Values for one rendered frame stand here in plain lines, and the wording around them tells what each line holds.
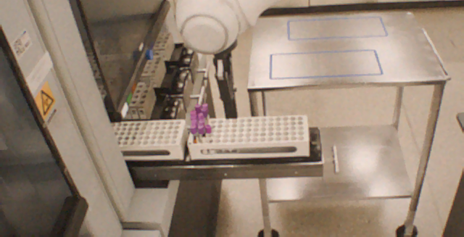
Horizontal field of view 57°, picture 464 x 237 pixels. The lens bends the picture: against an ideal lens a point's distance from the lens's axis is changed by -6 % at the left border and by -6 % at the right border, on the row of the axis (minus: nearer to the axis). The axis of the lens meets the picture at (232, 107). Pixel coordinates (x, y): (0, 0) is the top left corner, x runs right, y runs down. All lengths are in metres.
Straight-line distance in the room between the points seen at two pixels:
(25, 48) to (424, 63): 1.14
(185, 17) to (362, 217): 1.50
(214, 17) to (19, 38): 0.31
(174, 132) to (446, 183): 1.44
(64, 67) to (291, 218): 1.38
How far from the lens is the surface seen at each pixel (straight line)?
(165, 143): 1.16
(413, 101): 2.68
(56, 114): 0.86
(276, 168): 1.13
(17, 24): 0.77
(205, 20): 0.70
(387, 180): 1.82
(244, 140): 1.12
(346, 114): 2.54
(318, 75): 1.39
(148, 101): 1.31
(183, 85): 1.44
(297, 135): 1.11
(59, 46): 0.88
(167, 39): 1.56
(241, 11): 0.74
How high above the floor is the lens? 1.61
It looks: 38 degrees down
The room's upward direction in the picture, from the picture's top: 8 degrees counter-clockwise
